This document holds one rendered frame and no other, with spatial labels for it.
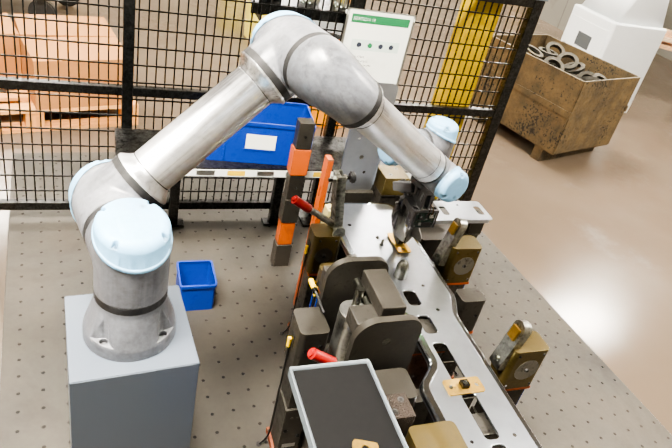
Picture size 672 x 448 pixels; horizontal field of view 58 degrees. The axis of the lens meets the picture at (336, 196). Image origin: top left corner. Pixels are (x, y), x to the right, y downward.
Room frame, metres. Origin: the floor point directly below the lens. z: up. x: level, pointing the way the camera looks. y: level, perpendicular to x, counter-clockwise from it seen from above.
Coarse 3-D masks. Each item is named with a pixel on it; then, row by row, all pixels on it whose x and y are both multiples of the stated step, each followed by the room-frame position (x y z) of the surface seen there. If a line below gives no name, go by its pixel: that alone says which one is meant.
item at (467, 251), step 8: (464, 240) 1.35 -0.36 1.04; (472, 240) 1.36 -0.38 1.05; (456, 248) 1.31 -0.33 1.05; (464, 248) 1.32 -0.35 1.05; (472, 248) 1.32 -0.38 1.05; (480, 248) 1.33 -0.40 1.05; (456, 256) 1.31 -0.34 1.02; (464, 256) 1.32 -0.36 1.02; (472, 256) 1.33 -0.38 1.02; (448, 264) 1.31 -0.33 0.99; (456, 264) 1.31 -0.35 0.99; (464, 264) 1.32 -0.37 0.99; (472, 264) 1.33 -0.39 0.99; (440, 272) 1.32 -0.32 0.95; (448, 272) 1.30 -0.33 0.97; (456, 272) 1.31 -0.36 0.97; (464, 272) 1.32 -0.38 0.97; (448, 280) 1.31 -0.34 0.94; (456, 280) 1.32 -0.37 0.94; (464, 280) 1.33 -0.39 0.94; (456, 288) 1.33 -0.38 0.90
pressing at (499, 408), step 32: (352, 224) 1.37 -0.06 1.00; (384, 224) 1.41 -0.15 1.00; (384, 256) 1.26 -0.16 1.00; (416, 256) 1.30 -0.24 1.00; (416, 288) 1.16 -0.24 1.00; (448, 288) 1.20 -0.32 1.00; (448, 320) 1.08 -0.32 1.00; (480, 352) 1.00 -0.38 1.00; (448, 416) 0.80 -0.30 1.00; (512, 416) 0.84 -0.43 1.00
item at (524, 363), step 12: (540, 336) 1.04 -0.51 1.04; (528, 348) 0.99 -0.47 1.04; (540, 348) 1.00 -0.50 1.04; (516, 360) 0.97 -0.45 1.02; (528, 360) 0.99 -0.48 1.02; (540, 360) 1.00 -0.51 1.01; (504, 372) 0.98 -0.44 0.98; (516, 372) 0.98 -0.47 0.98; (528, 372) 0.99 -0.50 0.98; (504, 384) 0.97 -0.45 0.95; (516, 384) 0.99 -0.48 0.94; (528, 384) 1.00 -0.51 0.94; (516, 396) 1.00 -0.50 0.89; (480, 408) 1.00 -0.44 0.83
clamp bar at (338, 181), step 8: (336, 176) 1.23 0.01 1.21; (344, 176) 1.23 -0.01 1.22; (352, 176) 1.25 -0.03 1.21; (336, 184) 1.23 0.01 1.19; (344, 184) 1.23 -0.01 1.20; (336, 192) 1.23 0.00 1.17; (344, 192) 1.23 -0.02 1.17; (336, 200) 1.23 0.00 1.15; (344, 200) 1.24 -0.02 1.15; (336, 208) 1.23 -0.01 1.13; (336, 216) 1.23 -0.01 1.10; (336, 224) 1.23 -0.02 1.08
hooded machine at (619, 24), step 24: (600, 0) 6.04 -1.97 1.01; (624, 0) 5.83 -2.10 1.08; (648, 0) 5.82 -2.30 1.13; (576, 24) 6.06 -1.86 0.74; (600, 24) 5.81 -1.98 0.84; (624, 24) 5.71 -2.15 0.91; (648, 24) 5.87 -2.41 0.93; (600, 48) 5.70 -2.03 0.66; (624, 48) 5.75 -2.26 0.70; (648, 48) 5.88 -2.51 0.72
